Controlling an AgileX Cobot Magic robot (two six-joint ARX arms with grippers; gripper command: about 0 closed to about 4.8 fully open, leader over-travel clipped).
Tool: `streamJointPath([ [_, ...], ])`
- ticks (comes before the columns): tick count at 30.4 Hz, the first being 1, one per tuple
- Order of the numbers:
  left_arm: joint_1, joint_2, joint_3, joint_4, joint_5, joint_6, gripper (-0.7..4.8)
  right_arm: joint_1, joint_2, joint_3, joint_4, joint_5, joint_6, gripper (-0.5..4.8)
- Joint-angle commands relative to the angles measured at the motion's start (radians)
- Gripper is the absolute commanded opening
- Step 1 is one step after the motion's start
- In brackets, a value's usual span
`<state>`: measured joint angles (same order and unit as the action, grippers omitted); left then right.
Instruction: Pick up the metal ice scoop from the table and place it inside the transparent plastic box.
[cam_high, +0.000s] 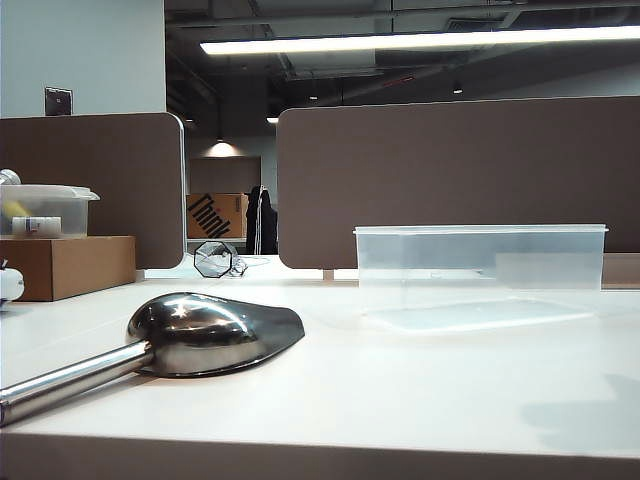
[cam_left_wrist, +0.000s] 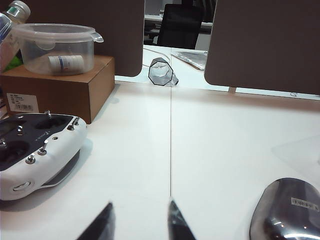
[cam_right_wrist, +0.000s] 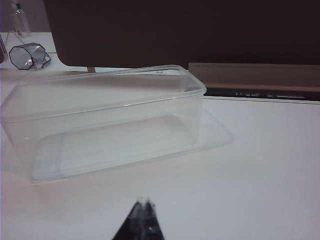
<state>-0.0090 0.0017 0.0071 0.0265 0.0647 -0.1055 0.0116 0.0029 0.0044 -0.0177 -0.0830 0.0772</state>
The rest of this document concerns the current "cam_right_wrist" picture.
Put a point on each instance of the transparent plastic container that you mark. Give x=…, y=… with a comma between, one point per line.
x=100, y=125

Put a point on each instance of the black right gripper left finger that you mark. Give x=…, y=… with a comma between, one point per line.
x=133, y=225

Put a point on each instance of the octagonal glass jar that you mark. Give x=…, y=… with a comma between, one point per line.
x=22, y=56

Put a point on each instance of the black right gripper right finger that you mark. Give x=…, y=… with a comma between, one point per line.
x=151, y=225

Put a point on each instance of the beige partition foot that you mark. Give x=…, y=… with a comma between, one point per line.
x=91, y=69

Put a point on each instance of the wide brown desk partition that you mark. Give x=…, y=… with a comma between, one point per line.
x=175, y=32

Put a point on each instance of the clear glass bottle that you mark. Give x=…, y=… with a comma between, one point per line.
x=21, y=20

